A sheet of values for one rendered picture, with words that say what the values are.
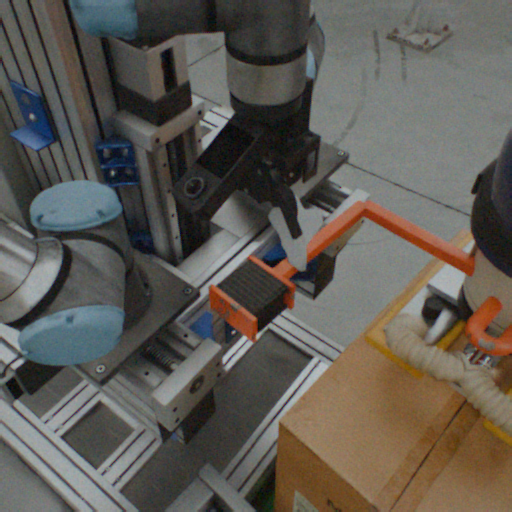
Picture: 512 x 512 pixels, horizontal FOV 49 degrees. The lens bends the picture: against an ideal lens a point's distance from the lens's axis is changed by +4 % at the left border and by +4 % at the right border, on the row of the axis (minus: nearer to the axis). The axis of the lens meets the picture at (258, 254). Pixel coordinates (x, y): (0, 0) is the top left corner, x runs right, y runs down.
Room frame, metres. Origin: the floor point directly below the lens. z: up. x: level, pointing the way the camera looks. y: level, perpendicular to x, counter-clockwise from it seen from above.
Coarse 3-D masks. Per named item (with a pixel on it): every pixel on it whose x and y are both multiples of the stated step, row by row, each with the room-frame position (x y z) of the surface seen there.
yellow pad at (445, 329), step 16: (464, 240) 0.68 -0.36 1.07; (432, 272) 0.61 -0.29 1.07; (416, 288) 0.57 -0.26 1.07; (400, 304) 0.54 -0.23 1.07; (416, 304) 0.54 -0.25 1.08; (432, 304) 0.52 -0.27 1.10; (448, 304) 0.54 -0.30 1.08; (384, 320) 0.51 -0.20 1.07; (432, 320) 0.51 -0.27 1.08; (448, 320) 0.51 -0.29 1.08; (368, 336) 0.48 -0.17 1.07; (384, 336) 0.48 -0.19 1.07; (432, 336) 0.48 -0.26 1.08; (448, 336) 0.48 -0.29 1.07; (384, 352) 0.46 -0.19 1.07
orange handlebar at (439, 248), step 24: (360, 216) 0.63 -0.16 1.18; (384, 216) 0.62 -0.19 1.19; (312, 240) 0.57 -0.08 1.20; (408, 240) 0.58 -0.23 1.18; (432, 240) 0.57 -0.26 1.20; (288, 264) 0.52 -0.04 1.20; (456, 264) 0.53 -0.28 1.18; (480, 312) 0.44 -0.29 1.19; (480, 336) 0.40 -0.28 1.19; (504, 336) 0.40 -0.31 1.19
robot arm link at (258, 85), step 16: (240, 64) 0.45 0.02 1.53; (288, 64) 0.45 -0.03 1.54; (304, 64) 0.47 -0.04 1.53; (240, 80) 0.45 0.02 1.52; (256, 80) 0.45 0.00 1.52; (272, 80) 0.44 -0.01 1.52; (288, 80) 0.45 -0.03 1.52; (304, 80) 0.47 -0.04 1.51; (240, 96) 0.45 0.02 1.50; (256, 96) 0.45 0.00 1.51; (272, 96) 0.44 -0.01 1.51; (288, 96) 0.45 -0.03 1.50
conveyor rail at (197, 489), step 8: (200, 480) 0.45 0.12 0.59; (192, 488) 0.43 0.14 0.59; (200, 488) 0.43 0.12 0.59; (208, 488) 0.43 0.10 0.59; (184, 496) 0.42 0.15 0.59; (192, 496) 0.42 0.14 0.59; (200, 496) 0.42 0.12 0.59; (208, 496) 0.42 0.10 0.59; (176, 504) 0.40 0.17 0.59; (184, 504) 0.40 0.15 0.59; (192, 504) 0.40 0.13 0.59; (200, 504) 0.40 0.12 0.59; (208, 504) 0.41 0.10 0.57
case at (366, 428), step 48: (336, 384) 0.47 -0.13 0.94; (384, 384) 0.47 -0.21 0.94; (432, 384) 0.47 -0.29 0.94; (288, 432) 0.39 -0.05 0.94; (336, 432) 0.39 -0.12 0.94; (384, 432) 0.39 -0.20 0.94; (432, 432) 0.39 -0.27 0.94; (480, 432) 0.39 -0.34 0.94; (288, 480) 0.38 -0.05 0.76; (336, 480) 0.33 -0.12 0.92; (384, 480) 0.32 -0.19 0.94; (432, 480) 0.32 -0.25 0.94; (480, 480) 0.32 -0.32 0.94
